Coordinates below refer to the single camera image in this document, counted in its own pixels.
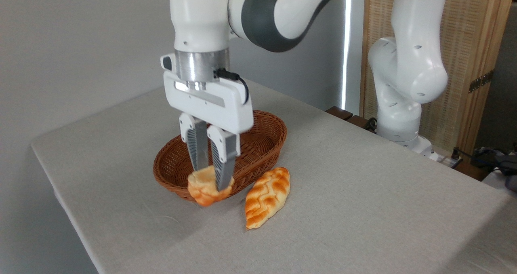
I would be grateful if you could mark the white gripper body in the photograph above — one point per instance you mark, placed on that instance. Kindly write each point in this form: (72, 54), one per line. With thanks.
(214, 104)

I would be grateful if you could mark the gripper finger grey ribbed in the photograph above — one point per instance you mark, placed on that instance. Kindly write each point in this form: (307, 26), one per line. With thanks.
(224, 161)
(197, 144)

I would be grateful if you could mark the small round bread roll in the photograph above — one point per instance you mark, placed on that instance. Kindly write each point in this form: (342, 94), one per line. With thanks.
(202, 190)

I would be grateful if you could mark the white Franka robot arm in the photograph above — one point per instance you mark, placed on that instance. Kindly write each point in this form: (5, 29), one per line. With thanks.
(412, 64)

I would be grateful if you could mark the long braided bread loaf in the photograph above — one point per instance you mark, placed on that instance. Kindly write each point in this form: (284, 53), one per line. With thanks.
(266, 197)

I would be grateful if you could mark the brown wicker oval basket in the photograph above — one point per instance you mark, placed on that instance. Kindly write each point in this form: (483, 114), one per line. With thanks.
(258, 148)

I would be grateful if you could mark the dark brown wooden block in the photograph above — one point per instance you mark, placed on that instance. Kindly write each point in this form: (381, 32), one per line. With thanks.
(339, 112)
(358, 121)

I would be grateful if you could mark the grey tablecloth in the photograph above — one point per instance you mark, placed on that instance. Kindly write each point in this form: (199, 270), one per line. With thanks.
(363, 205)

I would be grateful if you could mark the white power strip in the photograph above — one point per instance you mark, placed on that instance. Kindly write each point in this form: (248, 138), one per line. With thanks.
(442, 159)

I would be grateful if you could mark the black plug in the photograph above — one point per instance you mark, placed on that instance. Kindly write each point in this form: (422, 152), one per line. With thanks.
(456, 154)

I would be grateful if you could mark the dark metal screen hinge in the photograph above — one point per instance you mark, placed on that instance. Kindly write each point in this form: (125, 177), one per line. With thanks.
(480, 81)

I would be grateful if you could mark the wooden rattan folding screen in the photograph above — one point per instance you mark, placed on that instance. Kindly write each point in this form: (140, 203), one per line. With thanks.
(472, 23)

